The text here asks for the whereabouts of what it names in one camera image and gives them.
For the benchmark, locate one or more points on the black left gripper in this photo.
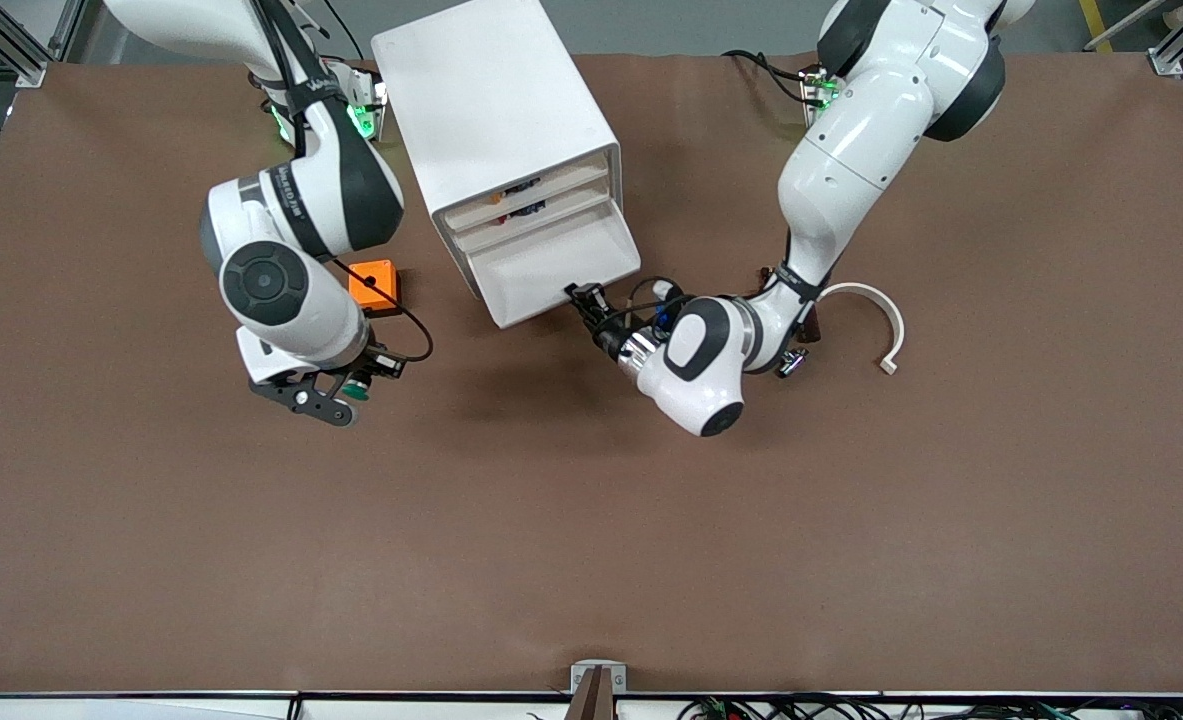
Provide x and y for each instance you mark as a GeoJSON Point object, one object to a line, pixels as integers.
{"type": "Point", "coordinates": [605, 329]}

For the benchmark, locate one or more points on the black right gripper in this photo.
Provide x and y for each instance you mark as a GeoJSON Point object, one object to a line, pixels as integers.
{"type": "Point", "coordinates": [382, 361]}

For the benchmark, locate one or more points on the green push button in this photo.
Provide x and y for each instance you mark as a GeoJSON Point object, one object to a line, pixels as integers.
{"type": "Point", "coordinates": [356, 390]}

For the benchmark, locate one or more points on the white plastic drawer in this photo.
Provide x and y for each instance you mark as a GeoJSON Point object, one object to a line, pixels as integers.
{"type": "Point", "coordinates": [551, 265]}
{"type": "Point", "coordinates": [576, 205]}
{"type": "Point", "coordinates": [571, 180]}

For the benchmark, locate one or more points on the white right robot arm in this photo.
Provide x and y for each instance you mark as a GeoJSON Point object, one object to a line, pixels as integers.
{"type": "Point", "coordinates": [271, 290]}

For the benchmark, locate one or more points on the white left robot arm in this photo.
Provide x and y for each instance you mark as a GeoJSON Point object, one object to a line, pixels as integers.
{"type": "Point", "coordinates": [851, 160]}

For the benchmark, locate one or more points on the white drawer cabinet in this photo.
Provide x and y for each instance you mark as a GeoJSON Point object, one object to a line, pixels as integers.
{"type": "Point", "coordinates": [491, 90]}

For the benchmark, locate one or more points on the small dark part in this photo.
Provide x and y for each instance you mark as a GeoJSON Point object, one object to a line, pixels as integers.
{"type": "Point", "coordinates": [526, 209]}

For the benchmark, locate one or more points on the orange box with hole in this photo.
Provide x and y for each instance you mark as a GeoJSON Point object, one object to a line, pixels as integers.
{"type": "Point", "coordinates": [383, 275]}

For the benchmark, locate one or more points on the chrome metal fitting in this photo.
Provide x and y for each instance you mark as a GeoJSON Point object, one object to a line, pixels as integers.
{"type": "Point", "coordinates": [793, 365]}

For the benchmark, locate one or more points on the brown terminal block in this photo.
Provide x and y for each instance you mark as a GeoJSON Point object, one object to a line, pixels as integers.
{"type": "Point", "coordinates": [812, 325]}

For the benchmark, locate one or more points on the white semicircular clamp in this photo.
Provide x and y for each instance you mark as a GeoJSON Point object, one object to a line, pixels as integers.
{"type": "Point", "coordinates": [891, 315]}

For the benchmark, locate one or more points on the grey metal bracket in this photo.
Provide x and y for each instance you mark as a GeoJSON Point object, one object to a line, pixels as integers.
{"type": "Point", "coordinates": [616, 675]}

